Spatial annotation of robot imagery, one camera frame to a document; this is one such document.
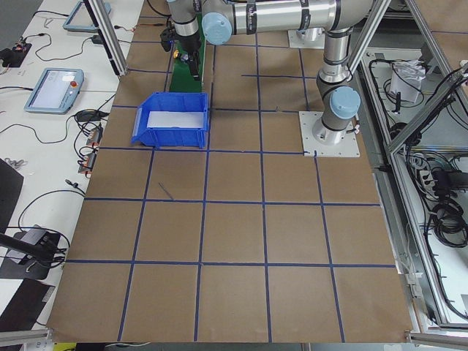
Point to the teach pendant near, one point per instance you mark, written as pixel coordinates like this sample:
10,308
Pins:
56,91

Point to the green conveyor belt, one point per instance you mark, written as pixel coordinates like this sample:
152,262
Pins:
181,80

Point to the white foam pad left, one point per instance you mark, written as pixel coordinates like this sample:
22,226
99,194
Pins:
170,119

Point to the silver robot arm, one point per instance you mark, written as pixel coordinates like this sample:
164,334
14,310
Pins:
218,21

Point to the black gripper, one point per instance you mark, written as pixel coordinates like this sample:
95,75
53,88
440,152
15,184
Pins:
189,43

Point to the teach pendant far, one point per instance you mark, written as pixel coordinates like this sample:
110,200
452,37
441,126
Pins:
79,20

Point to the left blue plastic bin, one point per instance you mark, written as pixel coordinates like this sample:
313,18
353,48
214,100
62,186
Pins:
171,101

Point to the aluminium frame post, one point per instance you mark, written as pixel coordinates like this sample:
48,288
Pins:
101,20

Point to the teach pendant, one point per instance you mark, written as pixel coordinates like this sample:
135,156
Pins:
79,20
56,91

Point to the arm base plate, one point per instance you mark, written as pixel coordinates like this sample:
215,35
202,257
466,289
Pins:
310,38
321,142

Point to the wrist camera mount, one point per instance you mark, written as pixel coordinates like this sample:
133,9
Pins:
166,38

